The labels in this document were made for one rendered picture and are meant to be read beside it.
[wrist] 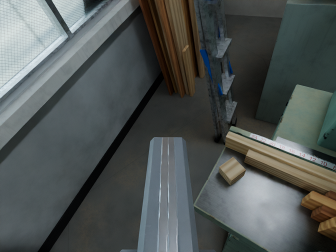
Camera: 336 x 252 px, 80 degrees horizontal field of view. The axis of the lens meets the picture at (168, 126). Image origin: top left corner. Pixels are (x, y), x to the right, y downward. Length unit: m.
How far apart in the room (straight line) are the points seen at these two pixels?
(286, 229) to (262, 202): 0.06
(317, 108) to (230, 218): 0.49
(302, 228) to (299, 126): 0.34
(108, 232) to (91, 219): 0.17
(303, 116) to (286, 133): 0.09
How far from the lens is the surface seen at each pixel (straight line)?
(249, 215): 0.51
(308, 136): 0.75
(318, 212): 0.50
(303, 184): 0.53
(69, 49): 1.26
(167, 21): 1.50
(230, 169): 0.50
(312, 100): 0.84
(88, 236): 1.62
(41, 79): 1.16
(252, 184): 0.53
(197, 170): 1.50
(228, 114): 1.41
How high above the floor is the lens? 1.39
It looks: 54 degrees down
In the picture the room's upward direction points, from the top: 19 degrees counter-clockwise
